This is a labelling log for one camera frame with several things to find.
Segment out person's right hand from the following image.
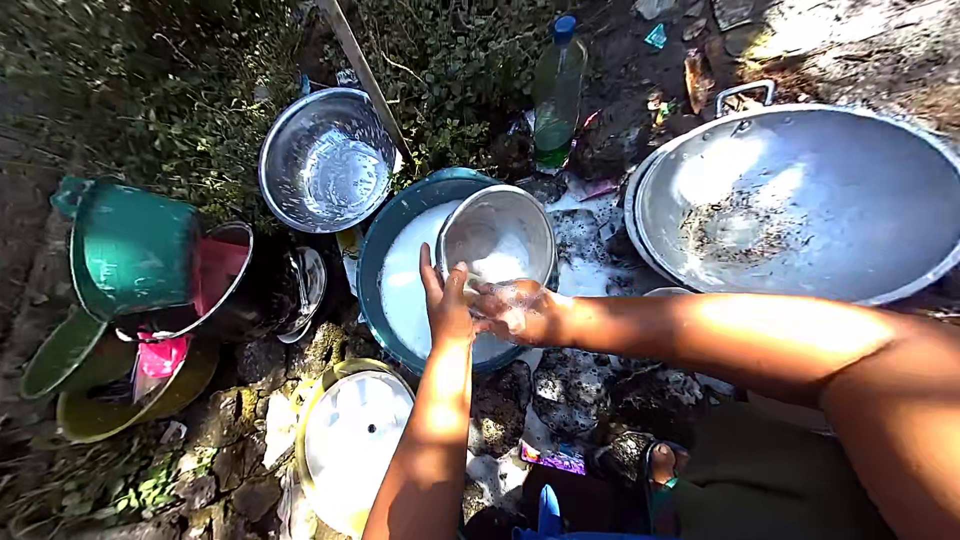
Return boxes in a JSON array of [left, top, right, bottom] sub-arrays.
[[466, 278, 574, 348]]

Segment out person's left hand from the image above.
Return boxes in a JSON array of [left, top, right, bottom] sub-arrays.
[[419, 242, 477, 346]]

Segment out deep silver metal bowl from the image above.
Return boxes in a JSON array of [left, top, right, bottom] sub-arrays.
[[436, 184, 557, 295]]

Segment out person's left forearm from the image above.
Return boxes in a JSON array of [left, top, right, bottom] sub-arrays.
[[362, 339, 474, 540]]

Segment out person's right forearm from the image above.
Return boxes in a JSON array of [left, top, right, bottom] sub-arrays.
[[555, 293, 960, 540]]

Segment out large teal plastic basin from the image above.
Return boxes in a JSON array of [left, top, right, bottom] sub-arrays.
[[357, 167, 561, 378]]

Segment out wet dark stones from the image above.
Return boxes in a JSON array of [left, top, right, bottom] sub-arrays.
[[468, 348, 706, 460]]

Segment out wide shiny metal basin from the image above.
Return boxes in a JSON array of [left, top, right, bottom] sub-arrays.
[[258, 87, 399, 234]]

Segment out pink wrapper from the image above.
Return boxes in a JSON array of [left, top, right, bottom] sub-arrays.
[[577, 177, 622, 204]]

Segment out aluminium wok with pale rim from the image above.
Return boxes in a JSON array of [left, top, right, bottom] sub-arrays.
[[624, 137, 702, 294]]

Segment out purple shiny wrapper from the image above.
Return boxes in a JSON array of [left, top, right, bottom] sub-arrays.
[[520, 440, 587, 477]]

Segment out black round pot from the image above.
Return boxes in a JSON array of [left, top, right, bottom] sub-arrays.
[[114, 220, 297, 343]]

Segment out round silver lid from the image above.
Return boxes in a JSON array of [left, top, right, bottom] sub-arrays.
[[304, 370, 415, 538]]

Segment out long wooden stick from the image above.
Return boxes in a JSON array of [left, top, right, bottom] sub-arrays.
[[318, 0, 415, 166]]

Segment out red plastic item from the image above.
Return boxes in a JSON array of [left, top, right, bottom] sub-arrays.
[[192, 237, 250, 318]]

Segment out plastic bottle with blue cap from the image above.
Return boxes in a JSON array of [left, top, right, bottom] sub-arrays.
[[531, 15, 589, 172]]

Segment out blue plastic object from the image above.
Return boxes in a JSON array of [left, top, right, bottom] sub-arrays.
[[512, 483, 676, 540]]

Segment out bright pink plastic item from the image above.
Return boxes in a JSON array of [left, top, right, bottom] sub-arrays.
[[137, 334, 191, 380]]

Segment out green leafy plants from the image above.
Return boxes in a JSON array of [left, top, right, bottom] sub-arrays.
[[0, 0, 560, 234]]

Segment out green plastic pail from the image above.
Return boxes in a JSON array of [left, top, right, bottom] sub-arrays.
[[50, 176, 202, 322]]

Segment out person's legs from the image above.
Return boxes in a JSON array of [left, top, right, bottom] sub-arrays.
[[646, 399, 899, 540]]

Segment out olive plastic basin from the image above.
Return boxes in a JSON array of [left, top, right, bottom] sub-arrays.
[[57, 332, 220, 444]]

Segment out large aluminium wok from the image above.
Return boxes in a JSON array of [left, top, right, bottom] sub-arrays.
[[633, 79, 960, 306]]

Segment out olive green plastic dipper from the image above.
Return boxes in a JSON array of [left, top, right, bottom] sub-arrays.
[[21, 306, 109, 400]]

